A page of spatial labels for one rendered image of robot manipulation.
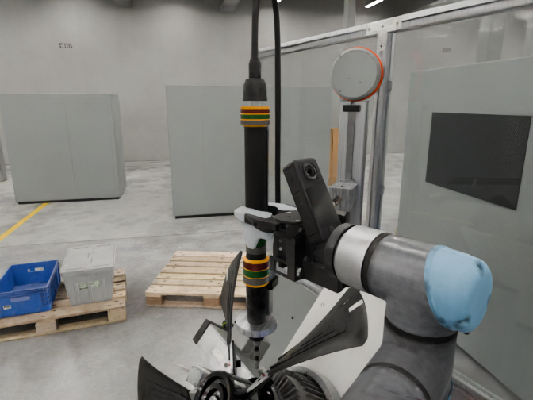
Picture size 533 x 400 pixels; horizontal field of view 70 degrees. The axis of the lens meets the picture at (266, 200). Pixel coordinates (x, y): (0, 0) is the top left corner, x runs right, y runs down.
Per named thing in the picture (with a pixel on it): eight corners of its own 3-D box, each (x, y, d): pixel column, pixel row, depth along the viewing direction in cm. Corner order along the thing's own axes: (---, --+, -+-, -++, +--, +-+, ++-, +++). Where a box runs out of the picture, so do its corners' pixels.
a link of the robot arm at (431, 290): (458, 357, 35) (468, 271, 33) (358, 310, 43) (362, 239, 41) (490, 325, 40) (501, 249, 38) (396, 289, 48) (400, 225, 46)
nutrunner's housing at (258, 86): (251, 329, 69) (248, 59, 58) (271, 335, 67) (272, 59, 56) (241, 341, 66) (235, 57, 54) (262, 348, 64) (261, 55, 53)
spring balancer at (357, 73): (332, 101, 127) (327, 101, 120) (335, 49, 123) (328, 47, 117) (382, 101, 120) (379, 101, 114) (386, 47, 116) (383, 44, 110)
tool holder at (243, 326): (252, 306, 72) (251, 258, 70) (287, 314, 69) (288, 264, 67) (228, 332, 64) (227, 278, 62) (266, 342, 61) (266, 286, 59)
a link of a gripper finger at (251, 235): (222, 244, 61) (266, 258, 55) (221, 207, 60) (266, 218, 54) (236, 238, 63) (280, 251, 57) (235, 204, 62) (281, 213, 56)
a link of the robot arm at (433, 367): (353, 426, 41) (358, 336, 39) (390, 371, 50) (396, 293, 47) (429, 467, 37) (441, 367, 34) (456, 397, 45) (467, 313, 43)
